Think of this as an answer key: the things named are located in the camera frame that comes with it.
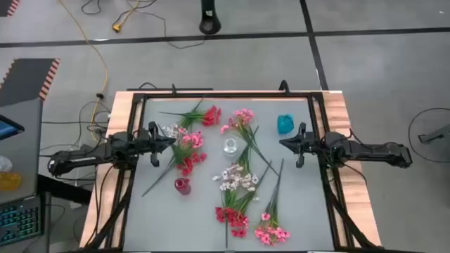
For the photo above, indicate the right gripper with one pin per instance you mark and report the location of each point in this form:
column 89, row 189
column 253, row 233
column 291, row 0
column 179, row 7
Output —
column 311, row 143

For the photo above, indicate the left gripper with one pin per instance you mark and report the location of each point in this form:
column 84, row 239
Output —
column 147, row 141

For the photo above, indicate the red artificial flower bunch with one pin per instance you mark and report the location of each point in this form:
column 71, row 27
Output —
column 232, row 218
column 188, row 164
column 211, row 116

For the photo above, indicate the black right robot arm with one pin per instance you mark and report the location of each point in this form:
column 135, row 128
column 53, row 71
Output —
column 372, row 152

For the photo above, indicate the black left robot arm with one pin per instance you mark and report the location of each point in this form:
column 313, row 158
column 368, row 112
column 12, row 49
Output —
column 84, row 158

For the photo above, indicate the blue glass vase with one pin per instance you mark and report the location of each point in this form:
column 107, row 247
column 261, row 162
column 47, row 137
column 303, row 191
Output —
column 284, row 124

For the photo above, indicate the red ribbed glass vase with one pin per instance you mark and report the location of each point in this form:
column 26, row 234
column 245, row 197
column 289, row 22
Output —
column 183, row 187

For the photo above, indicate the clear glass vase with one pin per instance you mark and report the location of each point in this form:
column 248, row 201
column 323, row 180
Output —
column 230, row 147

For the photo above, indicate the black round stand base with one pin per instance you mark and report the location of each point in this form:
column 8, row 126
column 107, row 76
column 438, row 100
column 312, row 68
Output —
column 210, row 22

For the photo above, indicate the grey desk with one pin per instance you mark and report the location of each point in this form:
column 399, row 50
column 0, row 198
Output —
column 24, row 158

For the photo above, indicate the grey floor stand foot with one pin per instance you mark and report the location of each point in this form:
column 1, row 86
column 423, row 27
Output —
column 434, row 135

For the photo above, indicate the large black striped-edge floor mat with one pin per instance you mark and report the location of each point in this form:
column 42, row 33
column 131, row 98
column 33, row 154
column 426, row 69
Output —
column 28, row 81

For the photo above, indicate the small monitor screen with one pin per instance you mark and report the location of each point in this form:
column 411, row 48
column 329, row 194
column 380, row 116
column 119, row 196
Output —
column 7, row 128

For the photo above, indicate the yellow bowl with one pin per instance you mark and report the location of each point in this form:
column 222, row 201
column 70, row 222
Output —
column 8, row 181

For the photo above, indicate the clear plastic cup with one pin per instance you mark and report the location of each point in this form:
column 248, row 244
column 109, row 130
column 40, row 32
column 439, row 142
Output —
column 4, row 163

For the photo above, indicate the backlit keyboard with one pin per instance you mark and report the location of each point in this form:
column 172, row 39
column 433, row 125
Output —
column 19, row 221

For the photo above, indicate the small black striped-edge floor mat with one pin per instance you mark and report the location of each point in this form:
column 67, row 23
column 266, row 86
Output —
column 7, row 6

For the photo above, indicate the black frame clamp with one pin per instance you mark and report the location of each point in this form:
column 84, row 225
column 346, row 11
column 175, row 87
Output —
column 284, row 86
column 173, row 88

